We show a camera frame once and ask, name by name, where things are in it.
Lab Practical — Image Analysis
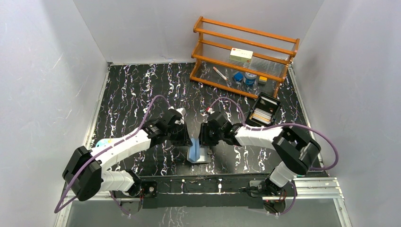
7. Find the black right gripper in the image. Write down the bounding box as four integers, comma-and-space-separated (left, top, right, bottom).
195, 122, 224, 146

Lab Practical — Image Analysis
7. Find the stack of credit cards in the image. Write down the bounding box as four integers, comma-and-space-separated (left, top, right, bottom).
249, 96, 279, 126

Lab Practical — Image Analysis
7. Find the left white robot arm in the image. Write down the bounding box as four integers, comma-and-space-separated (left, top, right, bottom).
62, 108, 192, 201

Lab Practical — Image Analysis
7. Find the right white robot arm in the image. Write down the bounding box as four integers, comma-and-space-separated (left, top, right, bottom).
199, 112, 321, 196

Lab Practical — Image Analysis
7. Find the black plastic card box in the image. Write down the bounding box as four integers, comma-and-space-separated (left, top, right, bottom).
245, 92, 281, 127

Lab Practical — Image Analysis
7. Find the blue small cube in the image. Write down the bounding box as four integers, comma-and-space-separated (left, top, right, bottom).
233, 71, 244, 83

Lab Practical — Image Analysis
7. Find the red white pen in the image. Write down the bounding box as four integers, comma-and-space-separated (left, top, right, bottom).
213, 67, 228, 81

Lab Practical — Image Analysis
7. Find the blue white round can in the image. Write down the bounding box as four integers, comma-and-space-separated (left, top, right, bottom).
243, 72, 257, 87

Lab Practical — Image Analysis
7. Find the yellow black small block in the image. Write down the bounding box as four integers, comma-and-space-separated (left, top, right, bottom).
257, 76, 268, 87

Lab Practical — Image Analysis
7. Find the orange wooden shelf rack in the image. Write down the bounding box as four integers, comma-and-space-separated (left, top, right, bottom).
190, 16, 300, 99

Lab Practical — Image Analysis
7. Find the white green carton box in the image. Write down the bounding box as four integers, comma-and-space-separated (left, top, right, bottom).
229, 48, 253, 63

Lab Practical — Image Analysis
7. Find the white blue blister pack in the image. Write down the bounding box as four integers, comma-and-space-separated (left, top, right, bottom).
95, 138, 113, 147

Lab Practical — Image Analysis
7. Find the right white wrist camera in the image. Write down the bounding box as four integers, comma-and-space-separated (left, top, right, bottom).
206, 107, 215, 114

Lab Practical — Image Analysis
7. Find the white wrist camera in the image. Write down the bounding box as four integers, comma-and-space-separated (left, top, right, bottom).
206, 107, 215, 114
175, 107, 186, 119

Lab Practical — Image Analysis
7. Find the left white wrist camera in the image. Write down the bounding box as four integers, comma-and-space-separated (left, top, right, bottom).
175, 107, 186, 119

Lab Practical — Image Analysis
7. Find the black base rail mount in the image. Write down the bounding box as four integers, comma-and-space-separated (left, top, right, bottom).
111, 173, 298, 214

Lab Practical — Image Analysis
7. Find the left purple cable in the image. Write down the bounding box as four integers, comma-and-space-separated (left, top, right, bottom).
53, 95, 171, 217

